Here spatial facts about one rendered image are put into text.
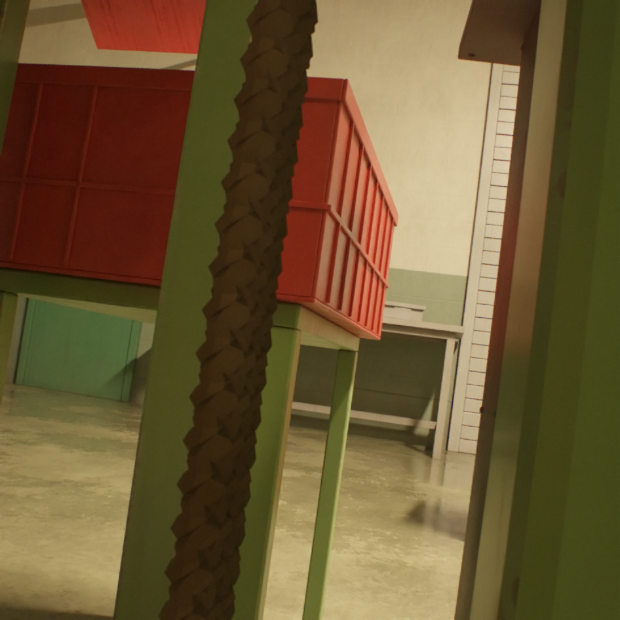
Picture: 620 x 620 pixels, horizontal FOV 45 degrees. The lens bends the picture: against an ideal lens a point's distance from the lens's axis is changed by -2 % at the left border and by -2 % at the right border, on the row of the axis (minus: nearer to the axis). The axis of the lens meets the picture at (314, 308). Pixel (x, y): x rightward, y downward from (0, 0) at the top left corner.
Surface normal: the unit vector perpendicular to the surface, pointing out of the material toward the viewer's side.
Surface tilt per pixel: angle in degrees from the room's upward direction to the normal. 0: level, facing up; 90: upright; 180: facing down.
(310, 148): 90
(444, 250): 90
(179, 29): 150
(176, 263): 90
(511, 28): 180
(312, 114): 90
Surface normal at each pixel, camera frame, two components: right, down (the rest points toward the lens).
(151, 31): -0.20, 0.81
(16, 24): 0.98, 0.12
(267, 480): -0.16, -0.10
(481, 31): -0.14, 0.99
